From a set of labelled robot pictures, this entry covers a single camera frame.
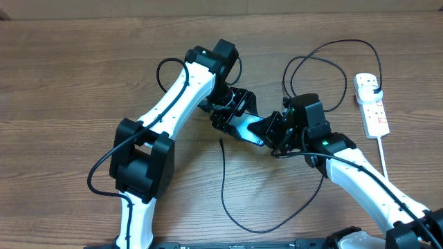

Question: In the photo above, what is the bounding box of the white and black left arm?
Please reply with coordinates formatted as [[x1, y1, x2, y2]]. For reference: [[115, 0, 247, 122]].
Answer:
[[109, 39, 264, 248]]

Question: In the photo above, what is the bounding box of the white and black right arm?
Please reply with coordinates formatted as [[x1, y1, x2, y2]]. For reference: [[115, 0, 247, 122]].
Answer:
[[248, 93, 442, 248]]

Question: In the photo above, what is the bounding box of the white power strip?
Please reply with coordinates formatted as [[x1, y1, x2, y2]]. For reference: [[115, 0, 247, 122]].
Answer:
[[353, 73, 390, 138]]

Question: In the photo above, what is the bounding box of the white charger plug adapter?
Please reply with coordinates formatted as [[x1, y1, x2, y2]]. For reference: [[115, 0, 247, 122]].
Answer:
[[356, 84, 383, 104]]

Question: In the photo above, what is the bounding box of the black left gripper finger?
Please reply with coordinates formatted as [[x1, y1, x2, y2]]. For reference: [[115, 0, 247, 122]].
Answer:
[[242, 93, 258, 116], [222, 122, 245, 140]]

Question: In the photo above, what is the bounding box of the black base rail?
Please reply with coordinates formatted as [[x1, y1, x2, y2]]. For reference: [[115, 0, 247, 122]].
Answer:
[[82, 237, 392, 249]]

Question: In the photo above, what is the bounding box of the blue Galaxy smartphone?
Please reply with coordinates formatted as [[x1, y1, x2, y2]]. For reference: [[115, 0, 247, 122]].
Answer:
[[228, 113, 264, 147]]

